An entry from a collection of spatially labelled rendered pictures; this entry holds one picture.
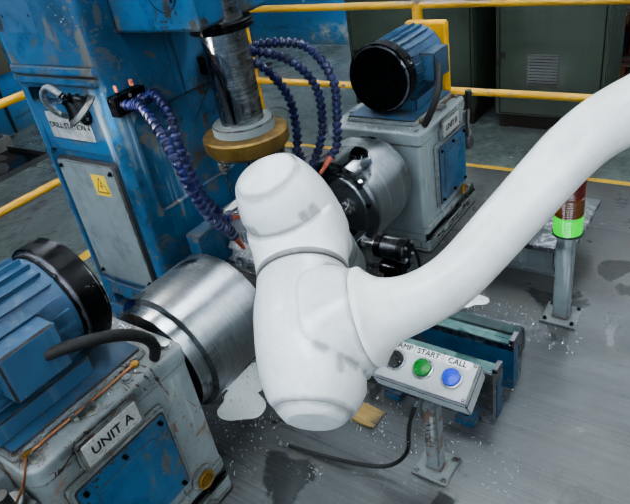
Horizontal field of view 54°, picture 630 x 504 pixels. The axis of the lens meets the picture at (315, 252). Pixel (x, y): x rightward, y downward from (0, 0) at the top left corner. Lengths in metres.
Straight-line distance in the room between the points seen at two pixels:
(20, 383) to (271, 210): 0.44
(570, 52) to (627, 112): 3.70
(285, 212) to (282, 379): 0.17
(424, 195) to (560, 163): 1.08
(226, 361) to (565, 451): 0.64
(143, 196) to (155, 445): 0.57
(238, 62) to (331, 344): 0.77
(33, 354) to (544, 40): 3.89
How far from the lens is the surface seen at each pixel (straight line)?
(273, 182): 0.64
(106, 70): 1.31
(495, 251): 0.60
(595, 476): 1.26
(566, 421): 1.33
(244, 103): 1.26
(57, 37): 1.35
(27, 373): 0.91
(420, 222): 1.74
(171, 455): 1.10
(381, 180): 1.53
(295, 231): 0.65
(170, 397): 1.06
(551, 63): 4.41
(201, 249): 1.36
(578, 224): 1.40
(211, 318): 1.13
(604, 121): 0.66
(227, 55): 1.23
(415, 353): 1.05
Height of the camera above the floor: 1.78
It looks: 32 degrees down
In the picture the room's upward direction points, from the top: 10 degrees counter-clockwise
